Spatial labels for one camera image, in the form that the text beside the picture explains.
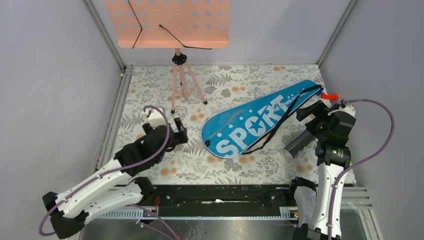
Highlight blue clip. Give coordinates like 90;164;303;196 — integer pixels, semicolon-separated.
315;88;324;97

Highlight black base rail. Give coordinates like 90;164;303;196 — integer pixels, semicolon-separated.
138;184;297;218

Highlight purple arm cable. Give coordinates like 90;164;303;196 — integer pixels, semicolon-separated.
38;105;171;237
327;98;396;240

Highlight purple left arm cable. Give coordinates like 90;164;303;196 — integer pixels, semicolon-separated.
38;105;171;237

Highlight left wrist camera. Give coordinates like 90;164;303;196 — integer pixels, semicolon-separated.
143;106;166;129

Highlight pink perforated music stand desk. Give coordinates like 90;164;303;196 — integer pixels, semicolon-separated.
103;0;230;50

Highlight blue sport racket bag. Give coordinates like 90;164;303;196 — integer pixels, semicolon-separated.
200;79;323;159

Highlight black shuttlecock tube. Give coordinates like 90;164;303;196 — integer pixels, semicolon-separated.
280;130;316;161

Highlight orange clip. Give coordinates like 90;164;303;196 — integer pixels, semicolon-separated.
320;92;339;101

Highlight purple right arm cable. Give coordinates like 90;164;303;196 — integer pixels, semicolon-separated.
327;98;396;240

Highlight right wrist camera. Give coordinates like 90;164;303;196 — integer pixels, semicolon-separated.
327;103;356;117

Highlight pink tripod stand legs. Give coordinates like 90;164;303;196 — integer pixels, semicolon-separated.
170;48;208;114

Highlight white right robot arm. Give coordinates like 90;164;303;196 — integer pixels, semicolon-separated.
286;100;356;240

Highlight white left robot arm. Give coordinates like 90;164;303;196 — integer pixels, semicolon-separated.
42;117;188;240

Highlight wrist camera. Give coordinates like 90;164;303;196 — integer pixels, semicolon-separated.
327;103;356;117
143;106;166;129

